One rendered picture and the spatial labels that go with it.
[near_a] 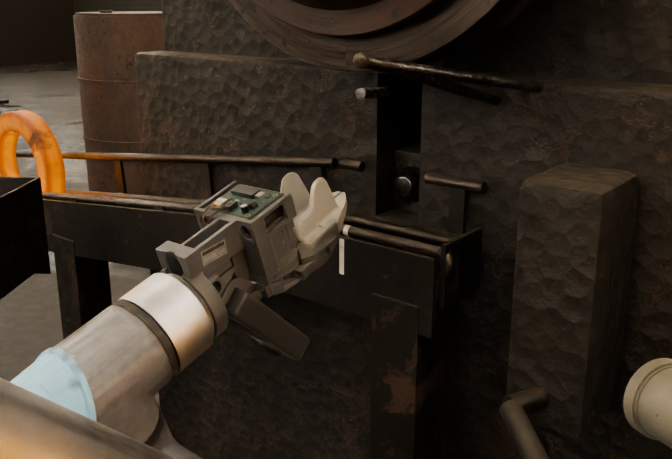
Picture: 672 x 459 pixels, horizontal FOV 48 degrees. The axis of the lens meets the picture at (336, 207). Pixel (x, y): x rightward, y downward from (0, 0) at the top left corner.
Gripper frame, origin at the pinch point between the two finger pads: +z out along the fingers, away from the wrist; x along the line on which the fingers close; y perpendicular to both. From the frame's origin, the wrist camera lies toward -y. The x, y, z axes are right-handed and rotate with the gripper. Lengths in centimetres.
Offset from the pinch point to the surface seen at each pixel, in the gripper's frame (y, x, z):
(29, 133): -2, 67, 5
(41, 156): -5, 64, 4
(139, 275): -100, 166, 67
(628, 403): -6.4, -31.3, -7.3
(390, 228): -7.8, 0.5, 8.4
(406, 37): 14.5, -5.2, 9.0
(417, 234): -7.8, -3.1, 8.4
